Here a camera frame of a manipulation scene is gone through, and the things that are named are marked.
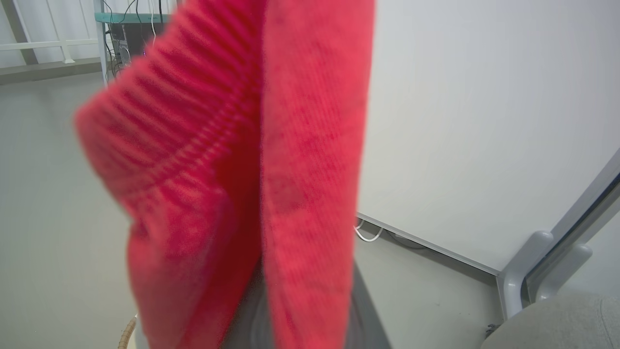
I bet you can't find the black box under table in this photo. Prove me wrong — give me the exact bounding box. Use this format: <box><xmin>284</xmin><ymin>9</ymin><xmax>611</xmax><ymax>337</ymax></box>
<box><xmin>109</xmin><ymin>23</ymin><xmax>168</xmax><ymax>57</ymax></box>

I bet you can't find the red cloth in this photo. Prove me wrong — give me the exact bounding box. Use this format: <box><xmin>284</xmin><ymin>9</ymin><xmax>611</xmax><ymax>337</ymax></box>
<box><xmin>74</xmin><ymin>0</ymin><xmax>376</xmax><ymax>349</ymax></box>

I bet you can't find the grey fabric sofa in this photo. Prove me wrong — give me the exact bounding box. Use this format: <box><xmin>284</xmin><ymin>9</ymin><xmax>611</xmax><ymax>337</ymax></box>
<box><xmin>480</xmin><ymin>290</ymin><xmax>620</xmax><ymax>349</ymax></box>

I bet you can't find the grey diagonal beam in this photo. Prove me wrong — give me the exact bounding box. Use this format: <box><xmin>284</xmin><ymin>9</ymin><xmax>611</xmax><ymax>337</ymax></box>
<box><xmin>0</xmin><ymin>0</ymin><xmax>39</xmax><ymax>65</ymax></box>

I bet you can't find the black cable bundle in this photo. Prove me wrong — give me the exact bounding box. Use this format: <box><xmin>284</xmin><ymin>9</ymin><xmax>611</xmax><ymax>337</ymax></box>
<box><xmin>102</xmin><ymin>0</ymin><xmax>166</xmax><ymax>78</ymax></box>

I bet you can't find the narrow white partition panel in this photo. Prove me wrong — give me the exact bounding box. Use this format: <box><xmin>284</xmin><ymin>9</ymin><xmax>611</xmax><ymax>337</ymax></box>
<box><xmin>562</xmin><ymin>194</ymin><xmax>620</xmax><ymax>297</ymax></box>

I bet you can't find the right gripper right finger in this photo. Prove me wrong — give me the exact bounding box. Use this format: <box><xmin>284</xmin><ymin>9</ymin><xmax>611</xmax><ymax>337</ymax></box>
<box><xmin>346</xmin><ymin>262</ymin><xmax>392</xmax><ymax>349</ymax></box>

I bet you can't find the large white partition panel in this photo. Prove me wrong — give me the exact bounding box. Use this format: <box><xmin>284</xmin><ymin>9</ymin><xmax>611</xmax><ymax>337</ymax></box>
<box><xmin>356</xmin><ymin>0</ymin><xmax>620</xmax><ymax>276</ymax></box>

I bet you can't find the looped white power cable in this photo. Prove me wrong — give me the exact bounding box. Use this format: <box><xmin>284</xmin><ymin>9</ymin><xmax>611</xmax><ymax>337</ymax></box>
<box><xmin>354</xmin><ymin>218</ymin><xmax>384</xmax><ymax>243</ymax></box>

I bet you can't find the thin black floor cable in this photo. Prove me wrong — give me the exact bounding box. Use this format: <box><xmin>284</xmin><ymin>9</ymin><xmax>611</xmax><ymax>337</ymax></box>
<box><xmin>385</xmin><ymin>230</ymin><xmax>428</xmax><ymax>251</ymax></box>

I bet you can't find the white railing frame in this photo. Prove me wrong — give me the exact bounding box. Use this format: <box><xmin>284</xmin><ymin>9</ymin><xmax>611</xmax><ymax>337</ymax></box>
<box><xmin>0</xmin><ymin>0</ymin><xmax>102</xmax><ymax>66</ymax></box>

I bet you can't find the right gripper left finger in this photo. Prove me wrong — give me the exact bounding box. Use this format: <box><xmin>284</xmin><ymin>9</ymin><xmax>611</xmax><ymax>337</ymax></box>
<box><xmin>228</xmin><ymin>264</ymin><xmax>275</xmax><ymax>349</ymax></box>

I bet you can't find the grey partition leg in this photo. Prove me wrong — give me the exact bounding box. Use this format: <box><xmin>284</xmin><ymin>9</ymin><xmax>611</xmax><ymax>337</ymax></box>
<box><xmin>496</xmin><ymin>230</ymin><xmax>554</xmax><ymax>319</ymax></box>
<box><xmin>527</xmin><ymin>242</ymin><xmax>593</xmax><ymax>304</ymax></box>

